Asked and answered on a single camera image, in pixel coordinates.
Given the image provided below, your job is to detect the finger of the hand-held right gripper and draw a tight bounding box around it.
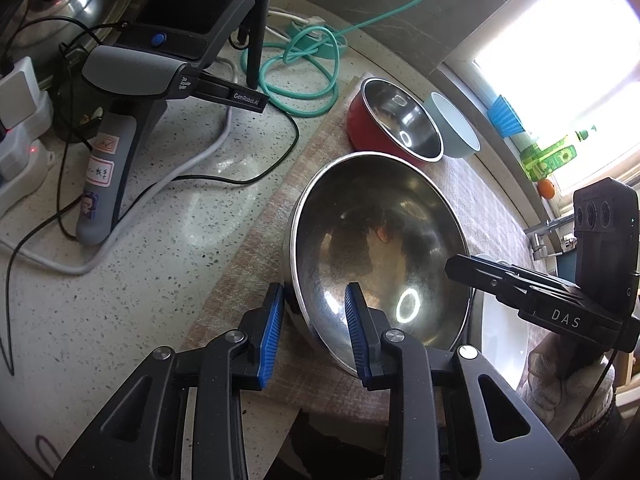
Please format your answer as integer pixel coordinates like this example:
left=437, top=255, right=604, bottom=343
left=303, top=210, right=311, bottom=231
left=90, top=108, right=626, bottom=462
left=444, top=254, right=532, bottom=306

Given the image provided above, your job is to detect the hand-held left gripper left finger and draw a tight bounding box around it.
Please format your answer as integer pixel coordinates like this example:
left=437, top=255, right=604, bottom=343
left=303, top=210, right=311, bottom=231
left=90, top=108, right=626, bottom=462
left=52, top=282, right=286, bottom=480

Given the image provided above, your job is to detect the teal hose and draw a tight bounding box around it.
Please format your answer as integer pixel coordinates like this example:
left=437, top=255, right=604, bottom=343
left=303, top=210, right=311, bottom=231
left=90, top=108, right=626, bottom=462
left=242, top=0, right=481, bottom=118

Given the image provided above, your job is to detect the white charger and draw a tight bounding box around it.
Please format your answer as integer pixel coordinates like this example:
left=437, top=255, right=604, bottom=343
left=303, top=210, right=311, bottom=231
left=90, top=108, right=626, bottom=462
left=0, top=57, right=38, bottom=128

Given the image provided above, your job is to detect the steel kitchen faucet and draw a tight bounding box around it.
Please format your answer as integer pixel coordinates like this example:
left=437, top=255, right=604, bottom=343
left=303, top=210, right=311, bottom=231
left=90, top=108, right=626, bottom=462
left=525, top=212, right=576, bottom=261

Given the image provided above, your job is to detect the white cable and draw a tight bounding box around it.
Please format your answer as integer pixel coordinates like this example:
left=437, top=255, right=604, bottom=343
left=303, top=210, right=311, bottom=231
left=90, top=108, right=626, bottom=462
left=0, top=7, right=326, bottom=276

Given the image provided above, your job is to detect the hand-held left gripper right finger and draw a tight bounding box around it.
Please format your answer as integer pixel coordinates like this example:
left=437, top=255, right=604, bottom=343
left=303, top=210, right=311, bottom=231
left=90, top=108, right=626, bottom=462
left=344, top=282, right=581, bottom=480

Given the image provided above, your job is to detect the green dish soap bottle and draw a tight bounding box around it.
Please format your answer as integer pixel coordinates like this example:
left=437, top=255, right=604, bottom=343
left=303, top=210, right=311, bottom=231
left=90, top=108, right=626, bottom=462
left=520, top=125, right=598, bottom=182

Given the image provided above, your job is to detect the large stainless steel bowl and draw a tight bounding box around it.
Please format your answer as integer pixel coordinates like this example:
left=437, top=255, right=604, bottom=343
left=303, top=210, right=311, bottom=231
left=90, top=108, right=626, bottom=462
left=282, top=152, right=473, bottom=376

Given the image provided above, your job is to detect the large floral plate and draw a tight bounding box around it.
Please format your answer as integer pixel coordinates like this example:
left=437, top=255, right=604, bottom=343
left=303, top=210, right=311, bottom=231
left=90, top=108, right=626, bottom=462
left=470, top=254, right=532, bottom=393

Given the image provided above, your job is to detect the person's right hand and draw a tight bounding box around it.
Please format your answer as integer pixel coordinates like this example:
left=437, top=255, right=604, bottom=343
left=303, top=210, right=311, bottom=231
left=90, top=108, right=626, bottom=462
left=525, top=330, right=618, bottom=436

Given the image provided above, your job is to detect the teal round hose base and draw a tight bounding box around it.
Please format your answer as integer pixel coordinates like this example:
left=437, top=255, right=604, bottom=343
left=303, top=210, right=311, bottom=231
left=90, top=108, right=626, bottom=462
left=290, top=22, right=351, bottom=53

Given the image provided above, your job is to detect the pink checked cloth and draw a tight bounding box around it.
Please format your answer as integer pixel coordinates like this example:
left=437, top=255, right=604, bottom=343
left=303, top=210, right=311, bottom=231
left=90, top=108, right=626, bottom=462
left=192, top=77, right=546, bottom=416

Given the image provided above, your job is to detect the light blue ceramic bowl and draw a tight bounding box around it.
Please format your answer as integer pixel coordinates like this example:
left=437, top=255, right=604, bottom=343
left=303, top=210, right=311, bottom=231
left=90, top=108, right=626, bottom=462
left=424, top=92, right=482, bottom=159

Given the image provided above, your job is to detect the red steel bowl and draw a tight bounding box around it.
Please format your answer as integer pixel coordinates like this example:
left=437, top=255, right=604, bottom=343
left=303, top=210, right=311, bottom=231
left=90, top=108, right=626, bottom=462
left=347, top=77, right=444, bottom=162

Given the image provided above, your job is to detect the window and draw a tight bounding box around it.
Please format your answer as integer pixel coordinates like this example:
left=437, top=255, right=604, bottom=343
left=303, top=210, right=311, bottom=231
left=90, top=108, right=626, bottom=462
left=440, top=0, right=640, bottom=196

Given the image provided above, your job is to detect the blue ribbed cup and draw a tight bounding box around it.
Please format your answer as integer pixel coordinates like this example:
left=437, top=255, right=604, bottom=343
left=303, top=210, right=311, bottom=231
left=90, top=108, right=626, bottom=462
left=487, top=95, right=527, bottom=138

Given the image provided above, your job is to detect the white power strip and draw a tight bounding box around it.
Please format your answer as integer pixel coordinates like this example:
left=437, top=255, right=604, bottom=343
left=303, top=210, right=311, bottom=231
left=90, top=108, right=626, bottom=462
left=0, top=57, right=56, bottom=216

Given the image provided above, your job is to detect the grey spare hand-held gripper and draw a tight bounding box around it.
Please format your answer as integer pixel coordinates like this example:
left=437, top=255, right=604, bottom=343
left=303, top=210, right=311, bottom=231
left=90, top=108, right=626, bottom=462
left=75, top=0, right=268, bottom=247

